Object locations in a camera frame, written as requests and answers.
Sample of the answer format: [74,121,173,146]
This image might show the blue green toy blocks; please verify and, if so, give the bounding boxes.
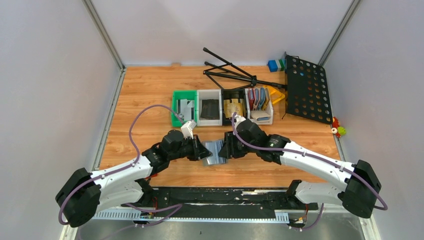
[267,59,286,73]

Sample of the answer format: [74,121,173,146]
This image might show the green plastic bin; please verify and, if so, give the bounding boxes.
[171,90,200,127]

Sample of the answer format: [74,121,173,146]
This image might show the white plastic bin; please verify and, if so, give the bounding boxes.
[196,89,223,127]

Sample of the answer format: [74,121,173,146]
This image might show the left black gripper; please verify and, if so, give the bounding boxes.
[169,134,214,161]

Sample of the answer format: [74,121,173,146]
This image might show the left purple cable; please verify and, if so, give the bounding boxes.
[58,104,186,226]

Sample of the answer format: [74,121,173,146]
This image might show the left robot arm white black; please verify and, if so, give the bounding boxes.
[55,130,213,228]

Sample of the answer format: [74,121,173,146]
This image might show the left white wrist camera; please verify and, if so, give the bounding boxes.
[180,119,197,139]

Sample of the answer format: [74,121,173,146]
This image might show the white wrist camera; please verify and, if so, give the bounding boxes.
[233,115,246,128]
[180,119,197,139]

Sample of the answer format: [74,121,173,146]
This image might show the yellow triangle frame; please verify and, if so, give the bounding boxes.
[264,85,286,105]

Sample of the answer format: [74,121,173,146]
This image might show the yellow brown packet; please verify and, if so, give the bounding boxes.
[223,98,246,119]

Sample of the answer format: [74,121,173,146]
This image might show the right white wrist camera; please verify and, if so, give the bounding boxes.
[233,115,246,128]

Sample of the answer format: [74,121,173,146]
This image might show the small colourful toy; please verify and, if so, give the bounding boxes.
[331,116,347,138]

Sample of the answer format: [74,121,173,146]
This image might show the white cards in green bin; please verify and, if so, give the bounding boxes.
[177,99,195,121]

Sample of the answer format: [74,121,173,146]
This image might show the white bin with wallets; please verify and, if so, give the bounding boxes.
[244,87,274,125]

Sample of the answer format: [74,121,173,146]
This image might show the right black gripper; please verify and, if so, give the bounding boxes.
[219,130,258,159]

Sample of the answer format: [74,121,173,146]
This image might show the grey card holder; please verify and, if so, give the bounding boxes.
[202,139,228,166]

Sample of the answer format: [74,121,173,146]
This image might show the black plastic bin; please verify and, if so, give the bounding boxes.
[221,89,248,126]

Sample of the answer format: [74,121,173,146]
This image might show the black perforated stand plate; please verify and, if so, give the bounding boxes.
[284,53,333,125]

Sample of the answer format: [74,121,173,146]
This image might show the black music stand tripod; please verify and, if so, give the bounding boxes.
[202,47,288,90]

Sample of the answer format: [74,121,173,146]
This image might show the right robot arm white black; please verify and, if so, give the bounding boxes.
[218,116,388,219]

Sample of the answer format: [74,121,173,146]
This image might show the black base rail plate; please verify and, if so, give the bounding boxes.
[133,187,319,223]

